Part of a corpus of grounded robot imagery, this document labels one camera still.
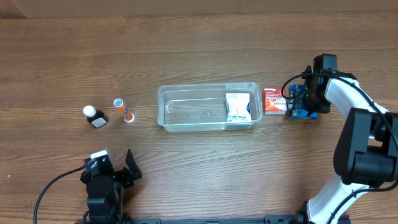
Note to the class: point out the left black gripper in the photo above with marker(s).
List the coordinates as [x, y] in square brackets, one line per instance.
[117, 175]

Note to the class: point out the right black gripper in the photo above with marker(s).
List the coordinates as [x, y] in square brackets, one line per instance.
[300, 101]

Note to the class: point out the blue medicine box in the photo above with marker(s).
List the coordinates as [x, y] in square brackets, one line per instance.
[302, 115]

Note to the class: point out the red medicine box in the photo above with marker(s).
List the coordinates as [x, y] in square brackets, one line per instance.
[274, 102]

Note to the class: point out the orange tablet tube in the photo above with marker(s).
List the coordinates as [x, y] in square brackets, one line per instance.
[124, 110]

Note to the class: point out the dark syrup bottle white cap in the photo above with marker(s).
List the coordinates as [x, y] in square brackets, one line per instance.
[95, 117]

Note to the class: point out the white medicine box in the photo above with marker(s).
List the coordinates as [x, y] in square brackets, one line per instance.
[238, 107]

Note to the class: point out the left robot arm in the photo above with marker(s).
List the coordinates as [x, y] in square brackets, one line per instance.
[105, 187]

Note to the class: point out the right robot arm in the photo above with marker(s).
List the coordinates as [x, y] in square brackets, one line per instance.
[365, 156]

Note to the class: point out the clear plastic container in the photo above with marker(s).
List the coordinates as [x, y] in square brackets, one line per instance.
[203, 107]

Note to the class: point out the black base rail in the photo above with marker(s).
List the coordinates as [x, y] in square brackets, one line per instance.
[268, 219]

